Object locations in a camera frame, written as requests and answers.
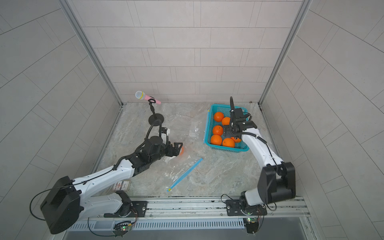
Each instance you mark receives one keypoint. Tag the right green circuit board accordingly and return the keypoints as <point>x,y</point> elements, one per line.
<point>252,225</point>

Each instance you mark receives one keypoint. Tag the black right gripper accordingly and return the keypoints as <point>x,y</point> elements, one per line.
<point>227,130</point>

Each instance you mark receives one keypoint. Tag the green circuit board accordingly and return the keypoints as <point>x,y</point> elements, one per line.
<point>120,229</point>
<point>252,225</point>

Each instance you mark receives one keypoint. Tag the clear zip-top bag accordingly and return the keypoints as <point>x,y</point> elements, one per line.
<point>170,171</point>
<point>194,128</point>

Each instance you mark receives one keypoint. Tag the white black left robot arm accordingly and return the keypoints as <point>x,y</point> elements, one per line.
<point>71,200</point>

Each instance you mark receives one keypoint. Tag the black microphone stand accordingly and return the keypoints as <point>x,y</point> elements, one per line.
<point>155,119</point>

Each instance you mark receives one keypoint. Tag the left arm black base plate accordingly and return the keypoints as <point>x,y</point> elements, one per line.
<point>134,209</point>

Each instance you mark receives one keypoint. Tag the small printed card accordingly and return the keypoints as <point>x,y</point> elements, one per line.
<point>123,185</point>

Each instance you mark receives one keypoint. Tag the teal plastic perforated basket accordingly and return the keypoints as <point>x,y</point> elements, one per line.
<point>211,123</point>

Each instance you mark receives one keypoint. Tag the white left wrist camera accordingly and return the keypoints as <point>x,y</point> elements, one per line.
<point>165,135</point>

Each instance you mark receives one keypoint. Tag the left green circuit board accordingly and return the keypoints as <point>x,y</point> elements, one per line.
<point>120,229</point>

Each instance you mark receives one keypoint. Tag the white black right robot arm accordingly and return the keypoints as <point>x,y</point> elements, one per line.
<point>277,181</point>

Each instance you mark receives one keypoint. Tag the aluminium mounting rail frame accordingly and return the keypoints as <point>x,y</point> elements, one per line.
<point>199,218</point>

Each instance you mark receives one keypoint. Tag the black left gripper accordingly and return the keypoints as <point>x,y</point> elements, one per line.
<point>176,151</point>

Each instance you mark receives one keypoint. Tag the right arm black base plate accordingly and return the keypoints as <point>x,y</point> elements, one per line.
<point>241,208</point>

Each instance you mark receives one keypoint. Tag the pink toy microphone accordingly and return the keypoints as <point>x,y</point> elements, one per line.
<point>142,96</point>

